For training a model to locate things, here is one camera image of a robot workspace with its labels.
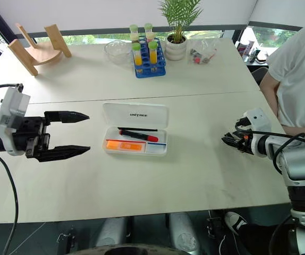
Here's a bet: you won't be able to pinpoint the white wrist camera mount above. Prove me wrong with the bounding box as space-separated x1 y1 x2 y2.
241 107 272 155
0 86 31 157

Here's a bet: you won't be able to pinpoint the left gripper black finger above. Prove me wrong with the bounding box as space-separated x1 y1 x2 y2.
44 110 90 124
37 144 91 163

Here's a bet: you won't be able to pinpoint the clear glass bowl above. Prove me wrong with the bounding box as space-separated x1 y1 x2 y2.
104 39 132 65

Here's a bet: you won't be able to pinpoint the red black screwdriver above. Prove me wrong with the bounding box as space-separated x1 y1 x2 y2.
118 129 159 143

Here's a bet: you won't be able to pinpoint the black chair backrest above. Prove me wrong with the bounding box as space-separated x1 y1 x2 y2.
250 66 269 86

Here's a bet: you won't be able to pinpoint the white sneaker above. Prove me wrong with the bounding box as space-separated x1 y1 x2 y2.
224 211 248 236

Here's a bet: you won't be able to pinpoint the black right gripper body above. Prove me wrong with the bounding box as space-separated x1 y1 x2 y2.
232 131 255 155

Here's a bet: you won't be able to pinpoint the green plant in white pot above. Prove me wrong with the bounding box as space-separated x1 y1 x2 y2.
157 0 204 62

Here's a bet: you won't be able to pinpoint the grey rounded robot leg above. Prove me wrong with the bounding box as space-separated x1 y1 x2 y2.
168 212 200 252
96 216 127 248

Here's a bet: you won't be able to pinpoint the person in white t-shirt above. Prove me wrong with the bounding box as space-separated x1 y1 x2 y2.
258 19 305 152

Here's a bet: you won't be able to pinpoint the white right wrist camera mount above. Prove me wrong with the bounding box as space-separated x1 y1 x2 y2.
241 107 272 155

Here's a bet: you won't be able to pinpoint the green-capped tube with orange liquid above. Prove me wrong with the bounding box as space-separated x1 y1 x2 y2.
148 40 158 73
131 42 143 74

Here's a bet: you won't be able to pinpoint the black table leg bracket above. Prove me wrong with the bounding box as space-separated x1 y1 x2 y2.
206 216 224 240
57 230 77 255

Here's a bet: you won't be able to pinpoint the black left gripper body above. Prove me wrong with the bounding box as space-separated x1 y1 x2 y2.
11 115 52 160

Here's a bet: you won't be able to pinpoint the thin black pen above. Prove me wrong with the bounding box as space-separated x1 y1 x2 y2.
117 127 159 132

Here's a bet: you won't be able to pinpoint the blue test tube rack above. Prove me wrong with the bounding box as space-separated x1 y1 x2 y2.
132 37 167 79

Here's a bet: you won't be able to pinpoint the wooden curved stand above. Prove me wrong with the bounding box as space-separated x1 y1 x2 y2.
7 23 72 77

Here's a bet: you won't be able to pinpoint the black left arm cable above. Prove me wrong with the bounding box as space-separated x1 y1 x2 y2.
0 83 24 255

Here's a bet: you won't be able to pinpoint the cluttered background shelf items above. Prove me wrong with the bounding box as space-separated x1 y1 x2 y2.
235 39 269 65

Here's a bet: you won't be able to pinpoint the clear plastic bag with parts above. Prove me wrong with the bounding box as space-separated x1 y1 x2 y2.
187 39 219 65

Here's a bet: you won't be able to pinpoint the white plastic pencil case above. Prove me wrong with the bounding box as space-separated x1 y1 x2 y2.
101 102 170 157

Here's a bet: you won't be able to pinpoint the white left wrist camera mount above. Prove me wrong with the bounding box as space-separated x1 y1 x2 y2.
0 86 31 157

